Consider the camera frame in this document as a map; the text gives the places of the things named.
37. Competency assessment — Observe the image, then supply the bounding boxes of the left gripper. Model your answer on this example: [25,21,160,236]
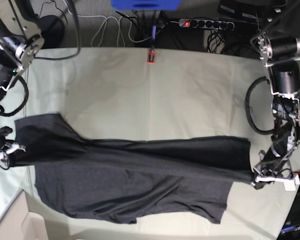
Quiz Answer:
[250,148,290,190]

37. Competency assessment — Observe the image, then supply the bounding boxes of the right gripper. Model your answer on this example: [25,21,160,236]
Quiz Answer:
[0,126,16,171]

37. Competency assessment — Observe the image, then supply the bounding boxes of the dark grey t-shirt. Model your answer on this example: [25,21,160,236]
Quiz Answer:
[12,114,253,224]

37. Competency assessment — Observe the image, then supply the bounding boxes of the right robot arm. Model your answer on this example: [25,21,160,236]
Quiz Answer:
[0,0,45,170]

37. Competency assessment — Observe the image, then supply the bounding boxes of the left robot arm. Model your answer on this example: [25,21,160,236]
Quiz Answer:
[245,0,300,191]

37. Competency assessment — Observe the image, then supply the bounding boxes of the light green table cloth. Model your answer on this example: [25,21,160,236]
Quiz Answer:
[0,48,296,240]

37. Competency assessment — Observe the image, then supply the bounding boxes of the black round base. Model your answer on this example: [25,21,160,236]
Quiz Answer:
[39,15,65,49]

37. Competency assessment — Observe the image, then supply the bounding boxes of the black equipment boxes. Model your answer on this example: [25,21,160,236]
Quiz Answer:
[217,0,278,23]

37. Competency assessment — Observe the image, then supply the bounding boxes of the red black clamp middle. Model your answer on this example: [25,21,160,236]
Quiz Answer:
[147,49,156,64]

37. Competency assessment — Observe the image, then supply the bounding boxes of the black power strip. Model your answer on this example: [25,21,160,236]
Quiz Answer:
[178,18,236,31]

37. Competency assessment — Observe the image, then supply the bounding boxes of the blue box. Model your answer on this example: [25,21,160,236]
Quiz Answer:
[111,0,182,11]

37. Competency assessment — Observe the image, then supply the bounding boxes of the beige table frame corner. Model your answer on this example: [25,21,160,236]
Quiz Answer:
[0,189,49,240]

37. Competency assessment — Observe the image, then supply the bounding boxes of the white cable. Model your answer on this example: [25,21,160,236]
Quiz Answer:
[74,13,156,48]

